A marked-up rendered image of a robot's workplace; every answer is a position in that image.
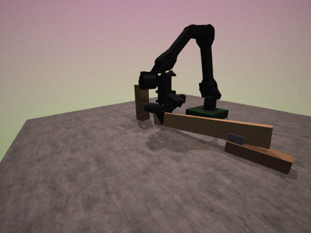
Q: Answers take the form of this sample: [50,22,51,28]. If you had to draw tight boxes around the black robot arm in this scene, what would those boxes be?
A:
[138,24,222,111]

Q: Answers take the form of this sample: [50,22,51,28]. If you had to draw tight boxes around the long wooden rail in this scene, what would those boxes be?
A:
[153,112,273,149]

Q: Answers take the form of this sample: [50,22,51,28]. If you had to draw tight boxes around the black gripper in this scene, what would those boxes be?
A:
[144,88,175,124]

